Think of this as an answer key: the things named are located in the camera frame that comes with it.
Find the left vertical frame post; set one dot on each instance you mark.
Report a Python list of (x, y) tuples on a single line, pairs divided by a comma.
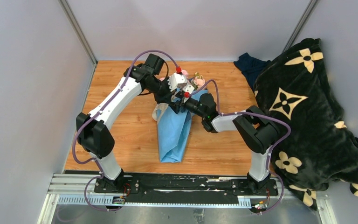
[(78, 30)]

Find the aluminium frame rail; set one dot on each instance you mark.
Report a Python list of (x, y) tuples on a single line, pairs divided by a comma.
[(81, 197)]

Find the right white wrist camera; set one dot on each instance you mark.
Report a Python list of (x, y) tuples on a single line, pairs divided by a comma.
[(187, 90)]

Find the black patterned plush blanket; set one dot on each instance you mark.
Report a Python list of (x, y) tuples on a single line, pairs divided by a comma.
[(320, 149)]

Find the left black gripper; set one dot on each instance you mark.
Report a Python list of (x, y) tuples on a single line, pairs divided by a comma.
[(167, 97)]

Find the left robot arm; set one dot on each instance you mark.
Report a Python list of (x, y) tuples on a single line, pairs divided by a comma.
[(93, 129)]

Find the right vertical frame post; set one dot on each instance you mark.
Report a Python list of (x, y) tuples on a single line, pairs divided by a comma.
[(312, 4)]

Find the dark navy cloth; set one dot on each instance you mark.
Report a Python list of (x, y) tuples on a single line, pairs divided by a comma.
[(250, 67)]

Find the cream ribbon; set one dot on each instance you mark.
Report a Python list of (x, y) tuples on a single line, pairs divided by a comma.
[(159, 111)]

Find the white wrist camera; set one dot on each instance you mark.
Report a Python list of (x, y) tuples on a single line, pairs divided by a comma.
[(187, 90), (176, 81)]

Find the blue wrapping paper sheet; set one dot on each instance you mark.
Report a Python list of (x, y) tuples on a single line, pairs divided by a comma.
[(173, 133)]

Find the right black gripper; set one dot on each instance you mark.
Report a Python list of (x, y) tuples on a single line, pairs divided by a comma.
[(183, 105)]

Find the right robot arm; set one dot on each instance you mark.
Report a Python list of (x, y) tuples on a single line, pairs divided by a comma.
[(258, 131)]

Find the pink flower stem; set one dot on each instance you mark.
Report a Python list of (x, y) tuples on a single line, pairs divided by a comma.
[(198, 80), (185, 73)]

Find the vertical frame post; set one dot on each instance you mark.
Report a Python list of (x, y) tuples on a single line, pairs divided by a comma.
[(312, 4), (78, 30)]

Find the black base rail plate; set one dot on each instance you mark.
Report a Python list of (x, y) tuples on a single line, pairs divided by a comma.
[(184, 189)]

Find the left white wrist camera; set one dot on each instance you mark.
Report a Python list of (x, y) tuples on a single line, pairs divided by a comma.
[(176, 81)]

